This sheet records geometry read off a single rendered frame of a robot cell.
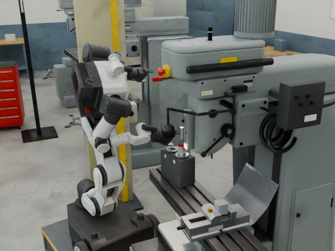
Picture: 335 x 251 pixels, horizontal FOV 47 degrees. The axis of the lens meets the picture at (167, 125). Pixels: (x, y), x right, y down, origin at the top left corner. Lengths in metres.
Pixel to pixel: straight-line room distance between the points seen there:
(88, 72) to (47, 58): 8.64
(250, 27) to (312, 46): 5.65
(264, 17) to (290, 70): 0.32
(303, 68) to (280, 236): 0.97
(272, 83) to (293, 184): 0.59
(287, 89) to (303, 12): 6.01
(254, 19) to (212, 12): 7.22
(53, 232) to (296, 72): 2.08
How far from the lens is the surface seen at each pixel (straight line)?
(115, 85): 2.22
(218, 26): 9.26
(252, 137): 2.06
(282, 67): 2.08
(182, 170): 2.43
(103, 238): 2.64
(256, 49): 1.92
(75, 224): 2.89
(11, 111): 6.41
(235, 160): 4.15
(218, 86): 1.86
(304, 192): 2.34
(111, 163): 2.51
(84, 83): 2.18
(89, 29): 3.49
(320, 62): 2.24
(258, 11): 1.95
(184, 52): 1.74
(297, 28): 7.88
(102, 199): 2.67
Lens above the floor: 2.16
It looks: 20 degrees down
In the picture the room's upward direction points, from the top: 1 degrees counter-clockwise
